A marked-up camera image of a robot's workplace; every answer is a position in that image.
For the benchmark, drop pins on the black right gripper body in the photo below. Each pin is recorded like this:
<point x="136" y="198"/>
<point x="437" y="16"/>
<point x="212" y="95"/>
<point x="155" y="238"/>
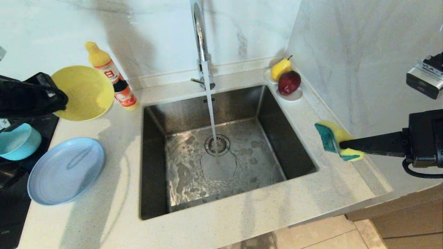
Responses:
<point x="425" y="138"/>

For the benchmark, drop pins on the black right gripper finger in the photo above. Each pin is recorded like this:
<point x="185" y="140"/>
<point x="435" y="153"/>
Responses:
<point x="373" y="142"/>
<point x="384" y="153"/>

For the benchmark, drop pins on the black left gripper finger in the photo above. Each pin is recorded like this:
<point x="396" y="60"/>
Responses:
<point x="60" y="100"/>

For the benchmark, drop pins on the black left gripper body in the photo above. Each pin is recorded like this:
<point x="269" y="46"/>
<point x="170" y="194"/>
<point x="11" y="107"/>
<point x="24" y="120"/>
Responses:
<point x="24" y="98"/>

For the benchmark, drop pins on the yellow-green bowl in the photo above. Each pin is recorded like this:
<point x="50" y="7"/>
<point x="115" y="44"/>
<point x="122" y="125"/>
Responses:
<point x="86" y="93"/>

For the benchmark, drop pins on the teal bowl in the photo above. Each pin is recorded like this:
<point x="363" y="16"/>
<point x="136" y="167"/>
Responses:
<point x="17" y="143"/>

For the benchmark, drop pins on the yellow sponge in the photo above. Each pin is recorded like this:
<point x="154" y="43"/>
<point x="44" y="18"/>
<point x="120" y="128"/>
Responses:
<point x="328" y="135"/>

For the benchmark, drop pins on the orange dish soap bottle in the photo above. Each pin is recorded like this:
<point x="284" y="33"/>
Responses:
<point x="126" y="95"/>

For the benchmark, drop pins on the chrome faucet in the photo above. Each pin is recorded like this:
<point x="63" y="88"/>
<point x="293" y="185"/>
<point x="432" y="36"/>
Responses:
<point x="200" y="34"/>

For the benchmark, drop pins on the stainless steel sink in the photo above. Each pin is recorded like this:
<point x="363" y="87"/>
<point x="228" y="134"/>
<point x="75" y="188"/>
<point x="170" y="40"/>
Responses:
<point x="263" y="159"/>

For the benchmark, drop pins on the metal sink drain strainer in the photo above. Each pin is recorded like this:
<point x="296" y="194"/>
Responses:
<point x="224" y="145"/>

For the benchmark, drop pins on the gray plate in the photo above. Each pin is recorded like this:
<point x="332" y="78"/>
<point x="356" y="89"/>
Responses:
<point x="65" y="173"/>

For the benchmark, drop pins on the light wooden cabinet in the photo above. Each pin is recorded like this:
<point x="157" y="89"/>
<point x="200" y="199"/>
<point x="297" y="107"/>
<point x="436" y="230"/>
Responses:
<point x="415" y="221"/>

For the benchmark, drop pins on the small white fruit dish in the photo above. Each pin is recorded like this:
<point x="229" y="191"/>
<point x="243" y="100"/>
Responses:
<point x="294" y="97"/>

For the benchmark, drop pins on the dark red apple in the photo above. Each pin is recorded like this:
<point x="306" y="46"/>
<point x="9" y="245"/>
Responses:
<point x="289" y="83"/>

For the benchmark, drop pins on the yellow pear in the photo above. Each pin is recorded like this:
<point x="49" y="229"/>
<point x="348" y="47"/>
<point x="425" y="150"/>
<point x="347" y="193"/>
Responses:
<point x="279" y="68"/>

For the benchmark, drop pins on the black induction cooktop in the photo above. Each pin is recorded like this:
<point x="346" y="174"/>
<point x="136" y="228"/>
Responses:
<point x="14" y="221"/>

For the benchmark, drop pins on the running water stream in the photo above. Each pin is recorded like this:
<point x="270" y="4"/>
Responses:
<point x="210" y="110"/>

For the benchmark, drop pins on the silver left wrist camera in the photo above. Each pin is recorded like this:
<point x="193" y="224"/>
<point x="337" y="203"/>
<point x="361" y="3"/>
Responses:
<point x="2" y="52"/>

